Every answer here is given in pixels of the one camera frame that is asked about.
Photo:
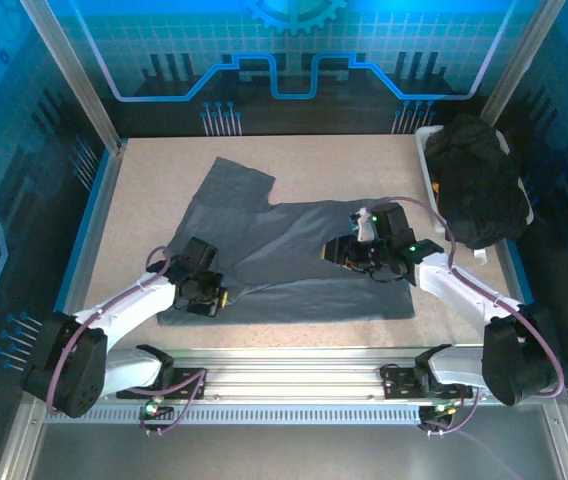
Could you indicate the grey t-shirt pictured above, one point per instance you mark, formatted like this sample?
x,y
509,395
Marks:
x,y
284,240

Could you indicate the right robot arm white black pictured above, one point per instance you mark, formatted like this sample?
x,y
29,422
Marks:
x,y
456,292

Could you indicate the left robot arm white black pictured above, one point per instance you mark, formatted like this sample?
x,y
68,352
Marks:
x,y
129,305

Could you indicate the pile of black t-shirts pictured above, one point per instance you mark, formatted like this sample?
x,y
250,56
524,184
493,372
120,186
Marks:
x,y
474,190

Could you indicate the small orange item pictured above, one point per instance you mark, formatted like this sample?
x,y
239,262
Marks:
x,y
436,187

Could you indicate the white plastic bin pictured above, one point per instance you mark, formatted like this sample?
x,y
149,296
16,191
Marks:
x,y
423,150

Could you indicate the blue table edge strip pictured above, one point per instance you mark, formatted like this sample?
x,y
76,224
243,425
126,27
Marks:
x,y
91,225

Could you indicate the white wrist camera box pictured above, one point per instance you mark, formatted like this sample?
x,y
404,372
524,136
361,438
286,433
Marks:
x,y
363,225

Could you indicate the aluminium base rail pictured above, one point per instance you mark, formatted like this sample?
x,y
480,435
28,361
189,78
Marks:
x,y
289,372

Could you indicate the aluminium frame post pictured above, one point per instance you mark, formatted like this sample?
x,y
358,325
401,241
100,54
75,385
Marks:
x,y
79,75
519,60

